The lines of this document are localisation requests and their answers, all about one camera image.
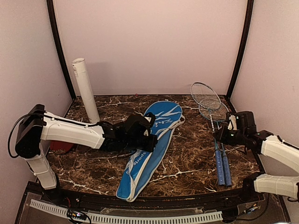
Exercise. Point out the blue badminton racket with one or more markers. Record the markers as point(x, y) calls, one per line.
point(200, 91)
point(208, 109)

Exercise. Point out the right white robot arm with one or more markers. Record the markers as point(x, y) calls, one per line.
point(279, 159)

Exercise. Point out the red embroidered round pouch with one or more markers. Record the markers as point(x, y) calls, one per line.
point(60, 147)

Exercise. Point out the white shuttlecock tube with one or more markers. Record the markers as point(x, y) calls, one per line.
point(85, 89)

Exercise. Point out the black right corner post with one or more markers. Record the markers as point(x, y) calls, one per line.
point(241, 50)

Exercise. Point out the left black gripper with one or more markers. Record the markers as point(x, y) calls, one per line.
point(153, 141)

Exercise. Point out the small circuit board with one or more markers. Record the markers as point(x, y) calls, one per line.
point(73, 214)

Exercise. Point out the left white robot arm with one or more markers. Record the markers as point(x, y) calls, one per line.
point(38, 125)

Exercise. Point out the blue racket bag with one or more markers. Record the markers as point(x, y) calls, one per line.
point(143, 163)

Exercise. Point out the black left corner post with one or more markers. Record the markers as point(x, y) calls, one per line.
point(59, 48)

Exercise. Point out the white slotted cable duct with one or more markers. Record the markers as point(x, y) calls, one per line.
point(94, 218)

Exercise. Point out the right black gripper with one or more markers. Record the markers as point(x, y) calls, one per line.
point(222, 137)

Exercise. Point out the black front table rail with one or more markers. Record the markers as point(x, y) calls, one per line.
point(212, 201)

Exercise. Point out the black corner post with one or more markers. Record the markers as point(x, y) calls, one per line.
point(241, 50)
point(59, 48)

